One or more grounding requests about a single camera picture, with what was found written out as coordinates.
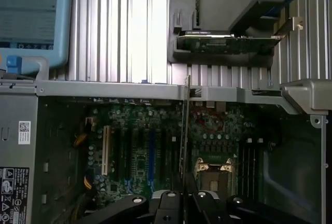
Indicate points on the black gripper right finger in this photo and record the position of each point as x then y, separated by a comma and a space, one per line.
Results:
202, 208

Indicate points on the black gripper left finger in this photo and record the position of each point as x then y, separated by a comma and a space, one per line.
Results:
168, 208

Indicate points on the black RAM slot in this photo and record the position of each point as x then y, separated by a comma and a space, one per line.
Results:
257, 167
173, 156
242, 167
252, 167
247, 167

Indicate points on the metal CPU socket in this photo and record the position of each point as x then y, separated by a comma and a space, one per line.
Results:
215, 180

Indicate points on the long black expansion slot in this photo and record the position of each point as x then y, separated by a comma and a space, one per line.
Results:
163, 156

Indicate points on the blue expansion slot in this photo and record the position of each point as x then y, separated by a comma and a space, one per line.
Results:
152, 156

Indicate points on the green Dell motherboard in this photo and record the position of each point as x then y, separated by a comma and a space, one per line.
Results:
140, 161

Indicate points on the short black expansion slot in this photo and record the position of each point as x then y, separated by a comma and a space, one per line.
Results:
140, 151

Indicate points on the white expansion slot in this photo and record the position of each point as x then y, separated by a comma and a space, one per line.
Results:
106, 148

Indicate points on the grey metal PC case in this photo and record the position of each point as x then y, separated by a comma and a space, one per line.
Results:
155, 89

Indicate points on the green expansion card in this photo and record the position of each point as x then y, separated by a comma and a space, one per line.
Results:
220, 45

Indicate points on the silver power supply with label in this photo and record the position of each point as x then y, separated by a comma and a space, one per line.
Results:
13, 151

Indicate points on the grey plastic parts rack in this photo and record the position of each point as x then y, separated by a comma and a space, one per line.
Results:
186, 1

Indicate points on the blue plastic block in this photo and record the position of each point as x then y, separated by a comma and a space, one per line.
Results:
14, 63

